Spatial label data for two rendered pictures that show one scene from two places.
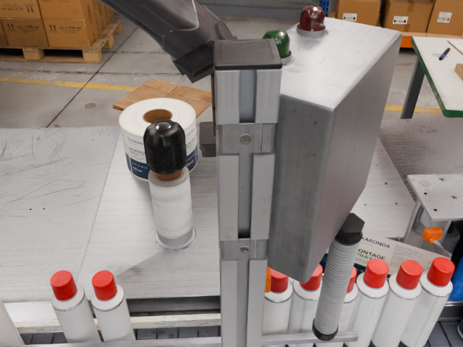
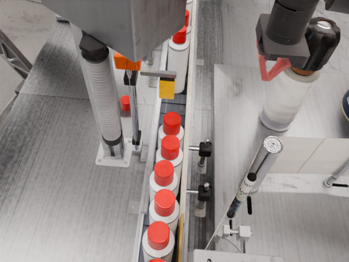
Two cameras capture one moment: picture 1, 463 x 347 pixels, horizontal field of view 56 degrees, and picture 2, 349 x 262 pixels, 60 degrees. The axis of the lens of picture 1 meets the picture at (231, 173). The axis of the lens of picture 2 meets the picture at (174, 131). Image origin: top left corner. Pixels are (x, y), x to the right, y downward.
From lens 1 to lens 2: 63 cm
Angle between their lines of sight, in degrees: 61
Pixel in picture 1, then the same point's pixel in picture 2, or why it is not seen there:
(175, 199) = (279, 82)
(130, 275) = (233, 91)
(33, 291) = (229, 54)
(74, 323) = not seen: hidden behind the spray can
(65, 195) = not seen: hidden behind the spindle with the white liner
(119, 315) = (170, 55)
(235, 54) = not seen: outside the picture
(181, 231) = (268, 110)
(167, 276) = (232, 111)
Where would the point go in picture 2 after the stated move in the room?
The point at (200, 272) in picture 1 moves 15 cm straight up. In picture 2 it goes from (236, 131) to (251, 93)
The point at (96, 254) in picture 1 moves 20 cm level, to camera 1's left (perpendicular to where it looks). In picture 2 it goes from (252, 73) to (251, 32)
